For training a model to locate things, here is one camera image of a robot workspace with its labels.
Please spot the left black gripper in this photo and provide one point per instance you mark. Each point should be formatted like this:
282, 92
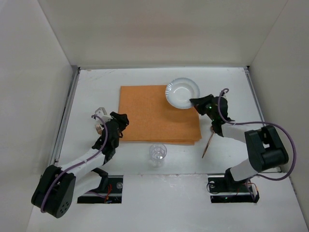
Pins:
118, 122

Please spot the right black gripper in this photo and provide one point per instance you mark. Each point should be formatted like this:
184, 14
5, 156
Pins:
203, 107

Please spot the white paper plate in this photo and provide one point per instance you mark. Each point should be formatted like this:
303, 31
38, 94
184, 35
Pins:
179, 92

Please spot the orange cloth napkin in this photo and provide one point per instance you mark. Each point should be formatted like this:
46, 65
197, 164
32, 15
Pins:
153, 119

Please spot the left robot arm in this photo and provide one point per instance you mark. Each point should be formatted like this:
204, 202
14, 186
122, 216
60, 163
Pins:
60, 185

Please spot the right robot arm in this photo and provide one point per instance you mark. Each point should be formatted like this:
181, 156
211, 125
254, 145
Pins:
264, 146

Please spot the copper fork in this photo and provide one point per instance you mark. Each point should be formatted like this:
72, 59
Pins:
99, 128

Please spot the copper spoon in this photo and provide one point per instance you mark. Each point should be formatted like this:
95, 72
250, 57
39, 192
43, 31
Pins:
209, 142

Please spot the clear plastic cup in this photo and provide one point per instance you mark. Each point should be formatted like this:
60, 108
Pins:
157, 154

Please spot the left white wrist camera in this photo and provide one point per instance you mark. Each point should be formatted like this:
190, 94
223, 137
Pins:
101, 115

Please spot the right aluminium table rail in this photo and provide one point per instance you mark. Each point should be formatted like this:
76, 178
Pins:
252, 106

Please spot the aluminium table rail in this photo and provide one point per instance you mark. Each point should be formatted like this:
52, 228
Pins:
252, 106
56, 149

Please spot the left aluminium table rail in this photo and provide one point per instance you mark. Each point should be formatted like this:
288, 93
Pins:
56, 149

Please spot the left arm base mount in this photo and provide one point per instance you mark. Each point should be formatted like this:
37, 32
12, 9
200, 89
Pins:
111, 193

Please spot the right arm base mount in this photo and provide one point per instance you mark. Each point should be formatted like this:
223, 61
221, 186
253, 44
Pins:
241, 192

